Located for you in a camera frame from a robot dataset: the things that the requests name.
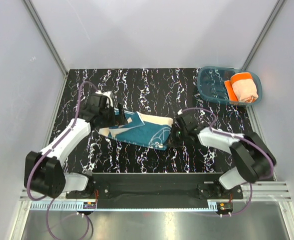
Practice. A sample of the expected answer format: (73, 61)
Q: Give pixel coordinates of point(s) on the teal Doraemon towel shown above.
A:
(143, 130)

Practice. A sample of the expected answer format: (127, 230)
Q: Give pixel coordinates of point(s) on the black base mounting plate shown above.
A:
(155, 191)

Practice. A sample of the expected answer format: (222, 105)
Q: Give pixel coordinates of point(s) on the blue transparent plastic tray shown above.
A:
(211, 85)

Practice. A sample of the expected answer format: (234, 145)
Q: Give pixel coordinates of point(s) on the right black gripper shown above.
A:
(174, 143)

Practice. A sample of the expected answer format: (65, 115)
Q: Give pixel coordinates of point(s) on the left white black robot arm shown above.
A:
(44, 169)

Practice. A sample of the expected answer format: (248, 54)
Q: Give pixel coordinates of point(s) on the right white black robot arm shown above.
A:
(252, 158)

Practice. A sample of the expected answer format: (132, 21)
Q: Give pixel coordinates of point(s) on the orange Doraemon towel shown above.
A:
(241, 88)

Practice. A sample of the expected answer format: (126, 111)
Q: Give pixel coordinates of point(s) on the aluminium rail frame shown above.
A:
(261, 191)

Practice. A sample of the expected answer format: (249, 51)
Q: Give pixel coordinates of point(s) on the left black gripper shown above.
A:
(118, 119)

